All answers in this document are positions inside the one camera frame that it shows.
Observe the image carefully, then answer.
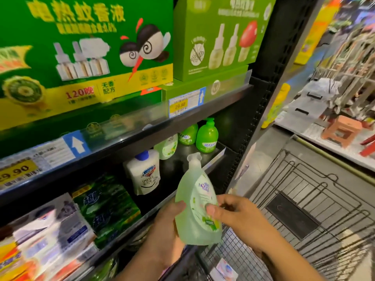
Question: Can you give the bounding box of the green box bottle print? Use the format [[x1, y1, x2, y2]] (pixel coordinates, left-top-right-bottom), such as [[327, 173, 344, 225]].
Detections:
[[174, 0, 277, 82]]

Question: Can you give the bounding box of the pile of white packaged goods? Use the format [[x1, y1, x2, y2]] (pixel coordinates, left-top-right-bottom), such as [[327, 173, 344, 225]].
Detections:
[[274, 76, 375, 171]]

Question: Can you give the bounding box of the orange plastic stool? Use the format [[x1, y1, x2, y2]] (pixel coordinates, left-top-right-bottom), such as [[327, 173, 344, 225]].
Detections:
[[321, 114, 363, 149]]

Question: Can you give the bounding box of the bright green hand sanitizer bottle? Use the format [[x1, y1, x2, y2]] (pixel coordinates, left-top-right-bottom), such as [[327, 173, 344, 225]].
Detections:
[[195, 118, 219, 154], [179, 124, 199, 146]]

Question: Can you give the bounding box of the person's right hand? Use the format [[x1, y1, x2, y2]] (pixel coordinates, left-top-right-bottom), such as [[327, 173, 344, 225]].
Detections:
[[205, 193, 283, 253]]

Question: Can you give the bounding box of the stack of yellow soap boxes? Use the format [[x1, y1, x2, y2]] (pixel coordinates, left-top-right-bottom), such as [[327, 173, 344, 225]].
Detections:
[[0, 237, 30, 281]]

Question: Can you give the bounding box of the pale green hand sanitizer bottle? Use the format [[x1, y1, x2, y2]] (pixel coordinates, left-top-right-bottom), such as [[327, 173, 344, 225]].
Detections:
[[154, 134, 178, 160]]

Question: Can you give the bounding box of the rack of white handled goods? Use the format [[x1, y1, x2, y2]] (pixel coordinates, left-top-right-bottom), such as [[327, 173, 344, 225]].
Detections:
[[311, 20, 375, 123]]

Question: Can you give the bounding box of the stack of white purple soap boxes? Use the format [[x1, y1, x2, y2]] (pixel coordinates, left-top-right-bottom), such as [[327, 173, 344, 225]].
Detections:
[[9, 193, 98, 281]]

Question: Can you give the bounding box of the stack of green soap boxes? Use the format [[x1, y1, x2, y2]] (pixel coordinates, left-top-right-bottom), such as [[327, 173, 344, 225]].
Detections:
[[71, 174, 141, 249]]

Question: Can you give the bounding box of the white blue price tag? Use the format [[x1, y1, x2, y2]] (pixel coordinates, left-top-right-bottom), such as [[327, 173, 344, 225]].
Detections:
[[169, 86, 207, 119], [0, 130, 91, 191]]

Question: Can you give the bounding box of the wire basket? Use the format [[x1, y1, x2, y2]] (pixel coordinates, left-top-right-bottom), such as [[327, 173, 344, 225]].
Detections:
[[193, 134, 375, 281]]

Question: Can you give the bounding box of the green yellow cartoon box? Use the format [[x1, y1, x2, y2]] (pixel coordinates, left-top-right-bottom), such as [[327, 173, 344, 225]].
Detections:
[[0, 0, 175, 131]]

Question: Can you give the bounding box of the person's left hand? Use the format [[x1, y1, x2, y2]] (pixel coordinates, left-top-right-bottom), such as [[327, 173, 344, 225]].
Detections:
[[142, 199, 188, 268]]

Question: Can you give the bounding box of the white pink cart label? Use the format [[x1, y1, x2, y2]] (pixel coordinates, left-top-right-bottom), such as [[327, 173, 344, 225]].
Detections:
[[211, 257, 239, 281]]

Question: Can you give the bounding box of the white hand sanitizer bottle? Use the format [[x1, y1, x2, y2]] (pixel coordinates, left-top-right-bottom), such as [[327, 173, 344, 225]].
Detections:
[[124, 150, 161, 196]]

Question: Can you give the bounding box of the yellow plastic pack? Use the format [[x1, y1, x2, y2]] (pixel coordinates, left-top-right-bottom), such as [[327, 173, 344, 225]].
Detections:
[[261, 83, 291, 129], [294, 0, 343, 66]]

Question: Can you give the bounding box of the red plastic stool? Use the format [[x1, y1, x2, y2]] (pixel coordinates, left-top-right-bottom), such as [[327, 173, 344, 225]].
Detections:
[[359, 134, 375, 157]]

